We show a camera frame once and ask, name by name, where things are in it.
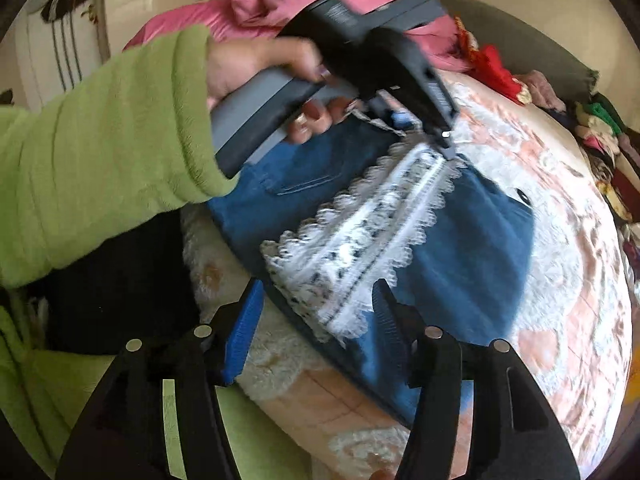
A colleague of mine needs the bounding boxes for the person's left hand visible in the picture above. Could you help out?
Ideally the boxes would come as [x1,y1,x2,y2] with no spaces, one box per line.
[205,37,361,146]

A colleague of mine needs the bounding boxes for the grey-green headboard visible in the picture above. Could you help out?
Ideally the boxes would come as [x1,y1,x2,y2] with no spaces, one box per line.
[385,0,601,103]

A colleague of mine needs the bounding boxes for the mauve fluffy cloth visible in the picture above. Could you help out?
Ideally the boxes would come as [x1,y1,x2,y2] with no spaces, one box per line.
[525,70,571,111]

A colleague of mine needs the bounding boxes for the stack of folded clothes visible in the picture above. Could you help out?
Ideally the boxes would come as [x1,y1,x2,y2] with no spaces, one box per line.
[555,92,640,261]

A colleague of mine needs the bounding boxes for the person's black pants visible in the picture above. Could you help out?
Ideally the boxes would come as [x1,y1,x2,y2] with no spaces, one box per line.
[30,205,201,356]

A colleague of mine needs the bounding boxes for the cream wardrobe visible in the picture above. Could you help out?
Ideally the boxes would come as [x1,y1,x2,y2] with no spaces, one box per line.
[15,0,261,106]

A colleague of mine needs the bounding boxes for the person's left forearm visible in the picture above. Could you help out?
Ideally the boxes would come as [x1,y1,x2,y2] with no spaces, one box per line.
[0,25,242,290]

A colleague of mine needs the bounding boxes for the red cloth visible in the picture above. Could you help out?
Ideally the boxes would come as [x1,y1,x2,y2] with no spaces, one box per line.
[452,17,533,106]

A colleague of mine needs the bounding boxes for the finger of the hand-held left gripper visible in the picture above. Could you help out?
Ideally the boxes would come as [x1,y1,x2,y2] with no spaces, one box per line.
[367,91,407,133]
[425,110,462,162]

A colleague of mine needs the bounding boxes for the person's green fleece jacket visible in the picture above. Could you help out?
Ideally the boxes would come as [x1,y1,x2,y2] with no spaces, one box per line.
[0,280,311,480]

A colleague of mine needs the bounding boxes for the blue denim pants lace trim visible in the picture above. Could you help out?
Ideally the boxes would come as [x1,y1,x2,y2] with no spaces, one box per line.
[207,105,537,426]

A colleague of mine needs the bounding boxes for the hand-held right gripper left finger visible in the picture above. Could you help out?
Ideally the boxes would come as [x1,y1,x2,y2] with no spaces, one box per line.
[55,279,265,480]

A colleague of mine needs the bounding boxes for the peach floral bed blanket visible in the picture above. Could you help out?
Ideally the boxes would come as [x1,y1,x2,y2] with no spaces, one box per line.
[180,67,632,480]

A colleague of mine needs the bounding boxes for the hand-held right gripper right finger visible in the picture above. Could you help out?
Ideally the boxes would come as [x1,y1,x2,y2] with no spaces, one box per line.
[372,279,581,480]

